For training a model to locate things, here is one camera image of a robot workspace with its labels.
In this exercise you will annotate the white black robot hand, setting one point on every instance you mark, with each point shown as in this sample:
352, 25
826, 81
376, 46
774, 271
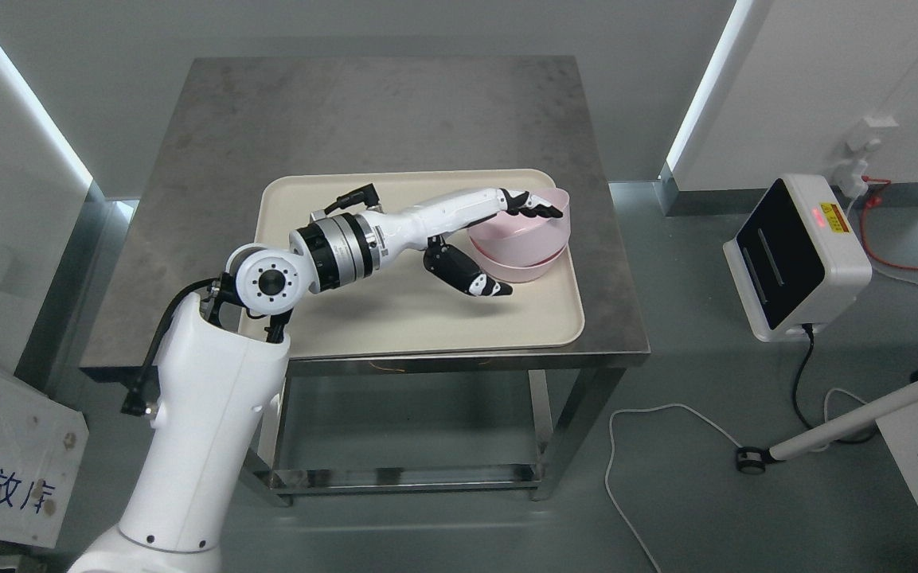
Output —
425, 227

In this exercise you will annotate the white stand leg with caster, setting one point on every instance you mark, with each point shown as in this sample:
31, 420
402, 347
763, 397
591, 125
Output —
753, 460

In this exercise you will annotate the white black device box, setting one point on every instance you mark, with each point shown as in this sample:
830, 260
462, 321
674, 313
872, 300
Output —
796, 261

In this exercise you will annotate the white wall plug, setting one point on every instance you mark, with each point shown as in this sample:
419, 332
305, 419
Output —
865, 139

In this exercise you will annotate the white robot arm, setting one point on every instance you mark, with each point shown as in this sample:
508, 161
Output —
216, 360

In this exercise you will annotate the white labelled sign board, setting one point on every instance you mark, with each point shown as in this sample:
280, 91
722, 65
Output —
41, 446

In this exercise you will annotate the pink bowl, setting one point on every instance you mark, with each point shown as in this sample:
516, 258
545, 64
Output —
515, 274
522, 241

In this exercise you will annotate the steel table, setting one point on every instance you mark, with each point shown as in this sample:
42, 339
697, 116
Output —
239, 123

